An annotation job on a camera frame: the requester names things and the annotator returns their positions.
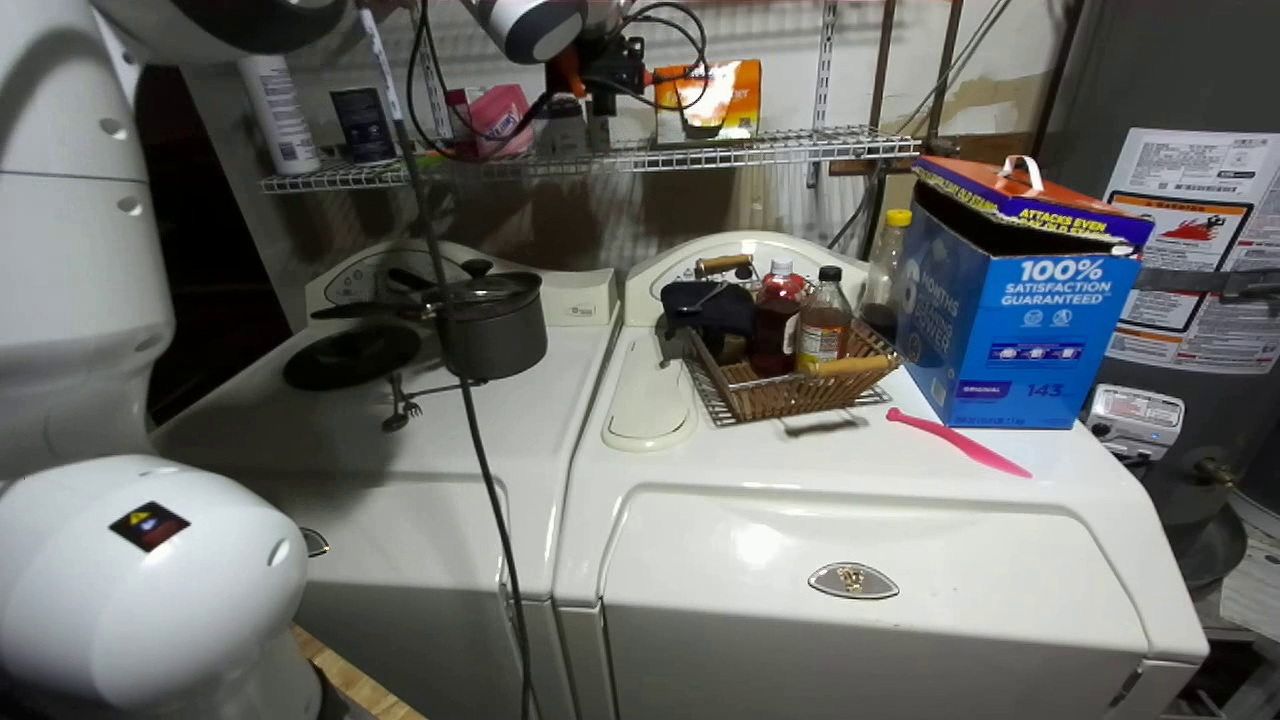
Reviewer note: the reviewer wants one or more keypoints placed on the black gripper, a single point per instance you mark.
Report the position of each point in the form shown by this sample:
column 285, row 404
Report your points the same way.
column 609, row 66

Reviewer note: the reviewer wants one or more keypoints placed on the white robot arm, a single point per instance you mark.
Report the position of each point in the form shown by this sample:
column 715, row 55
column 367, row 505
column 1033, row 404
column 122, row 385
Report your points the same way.
column 82, row 266

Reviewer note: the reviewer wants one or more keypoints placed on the pink plastic container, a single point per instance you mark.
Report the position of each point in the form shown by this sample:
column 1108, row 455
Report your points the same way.
column 499, row 123

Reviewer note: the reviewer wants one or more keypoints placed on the white washing machine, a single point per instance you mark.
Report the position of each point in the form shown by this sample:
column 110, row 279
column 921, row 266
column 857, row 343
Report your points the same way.
column 403, row 505

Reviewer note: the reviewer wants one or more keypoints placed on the white dryer machine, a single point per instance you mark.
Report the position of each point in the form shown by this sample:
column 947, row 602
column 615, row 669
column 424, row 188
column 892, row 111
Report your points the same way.
column 853, row 520

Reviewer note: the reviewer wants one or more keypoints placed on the orange yellow package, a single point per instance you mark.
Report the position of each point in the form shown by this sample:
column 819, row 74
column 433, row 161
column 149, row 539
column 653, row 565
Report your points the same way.
column 726, row 101

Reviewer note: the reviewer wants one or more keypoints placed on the dark blue small box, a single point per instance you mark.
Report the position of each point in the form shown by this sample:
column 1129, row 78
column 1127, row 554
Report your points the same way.
column 360, row 123

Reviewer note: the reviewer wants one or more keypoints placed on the black pot with lid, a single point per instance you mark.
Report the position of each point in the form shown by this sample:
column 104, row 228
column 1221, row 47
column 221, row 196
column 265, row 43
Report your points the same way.
column 494, row 326

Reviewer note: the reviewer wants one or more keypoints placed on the red sauce bottle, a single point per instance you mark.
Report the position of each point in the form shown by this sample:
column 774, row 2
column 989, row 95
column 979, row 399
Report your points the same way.
column 779, row 326

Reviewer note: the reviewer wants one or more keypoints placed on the white cylindrical bottle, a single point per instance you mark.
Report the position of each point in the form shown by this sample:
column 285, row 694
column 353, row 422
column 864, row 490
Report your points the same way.
column 282, row 123

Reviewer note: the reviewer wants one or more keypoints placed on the yellow label glass bottle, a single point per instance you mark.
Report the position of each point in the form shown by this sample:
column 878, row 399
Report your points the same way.
column 827, row 326

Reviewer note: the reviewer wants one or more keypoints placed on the yellow cap clear bottle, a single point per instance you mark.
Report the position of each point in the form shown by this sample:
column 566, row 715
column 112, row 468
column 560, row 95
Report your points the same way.
column 884, row 272

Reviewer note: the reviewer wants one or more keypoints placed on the woven wicker basket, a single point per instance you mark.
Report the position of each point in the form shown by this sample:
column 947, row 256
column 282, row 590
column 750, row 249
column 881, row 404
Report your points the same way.
column 786, row 389

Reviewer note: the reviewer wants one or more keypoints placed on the black frying pan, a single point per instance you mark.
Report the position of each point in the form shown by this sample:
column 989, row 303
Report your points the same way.
column 349, row 354

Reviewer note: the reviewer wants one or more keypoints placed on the small grey flat bar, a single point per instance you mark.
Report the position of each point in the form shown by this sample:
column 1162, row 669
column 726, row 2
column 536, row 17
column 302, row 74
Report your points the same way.
column 827, row 424

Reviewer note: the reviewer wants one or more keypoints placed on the blue cardboard box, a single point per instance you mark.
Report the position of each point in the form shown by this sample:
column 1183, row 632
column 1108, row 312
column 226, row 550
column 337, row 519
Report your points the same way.
column 1013, row 333

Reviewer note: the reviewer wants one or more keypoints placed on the pink plastic tool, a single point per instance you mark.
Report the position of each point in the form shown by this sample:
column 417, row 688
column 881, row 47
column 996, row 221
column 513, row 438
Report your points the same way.
column 954, row 443

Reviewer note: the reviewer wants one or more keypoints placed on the grey water heater tank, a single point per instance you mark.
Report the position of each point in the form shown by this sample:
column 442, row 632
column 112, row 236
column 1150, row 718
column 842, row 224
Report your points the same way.
column 1162, row 66

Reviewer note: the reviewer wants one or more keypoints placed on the white printed label sheet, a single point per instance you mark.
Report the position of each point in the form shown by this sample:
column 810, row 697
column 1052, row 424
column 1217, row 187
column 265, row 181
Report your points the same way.
column 1201, row 266

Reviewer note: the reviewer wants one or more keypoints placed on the white valve box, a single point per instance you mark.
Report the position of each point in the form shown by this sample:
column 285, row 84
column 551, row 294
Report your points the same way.
column 1135, row 422

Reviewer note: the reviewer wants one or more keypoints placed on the wooden board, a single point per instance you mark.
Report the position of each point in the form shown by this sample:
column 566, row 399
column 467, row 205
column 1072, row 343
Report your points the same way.
column 353, row 682

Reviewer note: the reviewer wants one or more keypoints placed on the black round fitting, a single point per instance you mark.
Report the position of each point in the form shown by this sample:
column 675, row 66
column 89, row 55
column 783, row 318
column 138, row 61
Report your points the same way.
column 1201, row 525

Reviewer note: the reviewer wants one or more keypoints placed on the metal wall pipe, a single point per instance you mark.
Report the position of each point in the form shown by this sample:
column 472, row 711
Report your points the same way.
column 947, row 61
column 881, row 66

